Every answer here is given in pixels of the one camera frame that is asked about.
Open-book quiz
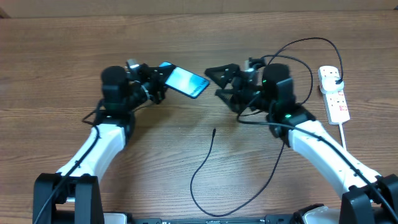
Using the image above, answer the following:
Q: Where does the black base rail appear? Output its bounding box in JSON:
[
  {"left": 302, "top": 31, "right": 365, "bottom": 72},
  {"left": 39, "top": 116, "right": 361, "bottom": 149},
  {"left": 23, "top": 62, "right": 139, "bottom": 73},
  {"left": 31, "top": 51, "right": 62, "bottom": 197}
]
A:
[{"left": 74, "top": 213, "right": 352, "bottom": 224}]

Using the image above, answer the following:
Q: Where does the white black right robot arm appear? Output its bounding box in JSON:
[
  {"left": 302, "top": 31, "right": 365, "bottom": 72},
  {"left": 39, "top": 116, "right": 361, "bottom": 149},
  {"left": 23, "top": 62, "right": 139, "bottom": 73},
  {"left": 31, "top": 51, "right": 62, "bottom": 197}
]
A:
[{"left": 205, "top": 63, "right": 397, "bottom": 223}]

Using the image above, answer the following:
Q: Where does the black charger cable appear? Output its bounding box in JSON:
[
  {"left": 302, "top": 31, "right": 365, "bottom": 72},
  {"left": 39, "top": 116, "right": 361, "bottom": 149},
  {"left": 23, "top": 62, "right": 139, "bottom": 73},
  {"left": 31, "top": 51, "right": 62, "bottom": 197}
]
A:
[{"left": 190, "top": 37, "right": 344, "bottom": 218}]

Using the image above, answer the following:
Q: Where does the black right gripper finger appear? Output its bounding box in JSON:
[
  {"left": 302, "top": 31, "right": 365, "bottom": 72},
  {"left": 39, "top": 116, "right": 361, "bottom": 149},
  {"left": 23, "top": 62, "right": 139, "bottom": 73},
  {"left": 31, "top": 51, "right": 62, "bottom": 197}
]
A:
[
  {"left": 215, "top": 89, "right": 241, "bottom": 112},
  {"left": 205, "top": 63, "right": 240, "bottom": 89}
]

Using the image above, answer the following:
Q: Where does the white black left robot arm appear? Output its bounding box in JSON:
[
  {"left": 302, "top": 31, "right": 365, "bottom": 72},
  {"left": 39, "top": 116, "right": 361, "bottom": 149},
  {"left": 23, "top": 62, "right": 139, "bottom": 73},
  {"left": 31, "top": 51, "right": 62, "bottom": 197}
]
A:
[{"left": 32, "top": 60, "right": 176, "bottom": 224}]

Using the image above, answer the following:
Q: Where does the white charger adapter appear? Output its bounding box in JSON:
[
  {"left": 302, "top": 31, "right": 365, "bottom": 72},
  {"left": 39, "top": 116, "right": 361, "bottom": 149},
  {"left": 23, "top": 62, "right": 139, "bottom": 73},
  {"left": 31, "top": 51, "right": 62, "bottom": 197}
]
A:
[{"left": 320, "top": 77, "right": 345, "bottom": 94}]

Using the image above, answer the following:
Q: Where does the blue screen smartphone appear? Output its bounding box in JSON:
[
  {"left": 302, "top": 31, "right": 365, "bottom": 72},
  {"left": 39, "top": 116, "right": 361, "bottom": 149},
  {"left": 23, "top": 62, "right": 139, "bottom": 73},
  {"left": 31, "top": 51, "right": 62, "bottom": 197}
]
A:
[{"left": 165, "top": 66, "right": 210, "bottom": 99}]

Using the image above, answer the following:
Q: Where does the white power strip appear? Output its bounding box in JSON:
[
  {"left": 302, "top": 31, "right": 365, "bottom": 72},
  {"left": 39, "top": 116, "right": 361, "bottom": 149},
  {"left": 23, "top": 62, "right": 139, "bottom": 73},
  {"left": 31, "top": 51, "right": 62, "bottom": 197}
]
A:
[{"left": 317, "top": 65, "right": 350, "bottom": 125}]

